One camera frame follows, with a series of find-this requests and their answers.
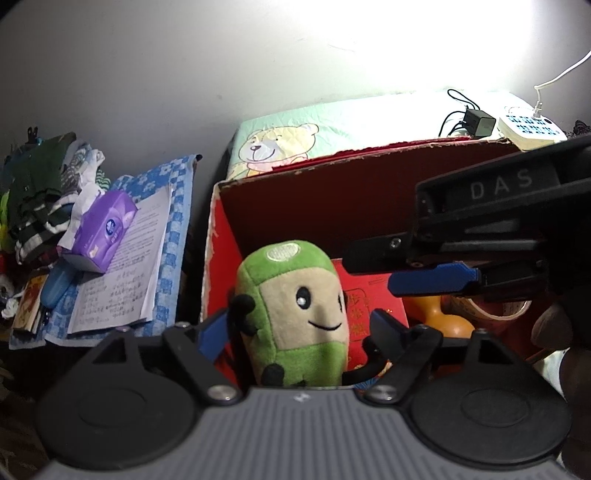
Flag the green bean plush toy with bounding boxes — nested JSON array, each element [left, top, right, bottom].
[[235, 240, 349, 387]]

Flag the orange gourd ornament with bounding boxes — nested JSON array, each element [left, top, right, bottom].
[[403, 296, 475, 339]]

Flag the red envelope in box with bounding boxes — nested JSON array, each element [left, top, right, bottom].
[[332, 259, 409, 370]]

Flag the white power strip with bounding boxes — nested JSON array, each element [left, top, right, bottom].
[[497, 109, 567, 151]]

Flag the handwritten notebook left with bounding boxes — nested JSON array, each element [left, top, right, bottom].
[[67, 186, 171, 335]]

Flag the black power adapter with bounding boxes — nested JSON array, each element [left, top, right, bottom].
[[463, 109, 496, 139]]

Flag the red cardboard box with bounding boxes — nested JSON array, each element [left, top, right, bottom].
[[200, 136, 591, 384]]

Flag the purple tissue pack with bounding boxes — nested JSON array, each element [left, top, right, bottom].
[[58, 184, 137, 274]]

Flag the blue checkered cloth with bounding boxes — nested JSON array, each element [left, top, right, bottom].
[[9, 154, 200, 350]]

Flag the bear print bed sheet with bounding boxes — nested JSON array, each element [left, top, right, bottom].
[[226, 89, 548, 180]]

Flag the striped clothes pile left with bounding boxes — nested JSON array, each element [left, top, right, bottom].
[[1, 127, 110, 266]]

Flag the white lamp power cable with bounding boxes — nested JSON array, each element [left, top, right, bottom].
[[533, 48, 591, 119]]

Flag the black adapter cable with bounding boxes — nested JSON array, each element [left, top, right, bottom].
[[437, 88, 482, 138]]

